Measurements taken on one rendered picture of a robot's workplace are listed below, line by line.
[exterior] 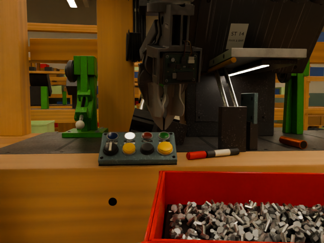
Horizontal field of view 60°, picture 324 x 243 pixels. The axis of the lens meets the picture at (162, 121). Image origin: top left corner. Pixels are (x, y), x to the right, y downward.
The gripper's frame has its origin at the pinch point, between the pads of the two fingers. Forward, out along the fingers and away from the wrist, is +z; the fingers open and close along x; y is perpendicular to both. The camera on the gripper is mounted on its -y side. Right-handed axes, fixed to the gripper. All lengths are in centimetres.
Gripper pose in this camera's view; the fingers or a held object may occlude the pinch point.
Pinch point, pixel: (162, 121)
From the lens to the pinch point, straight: 51.9
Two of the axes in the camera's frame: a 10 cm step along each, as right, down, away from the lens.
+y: 3.2, 3.3, -8.9
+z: -0.3, 9.4, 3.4
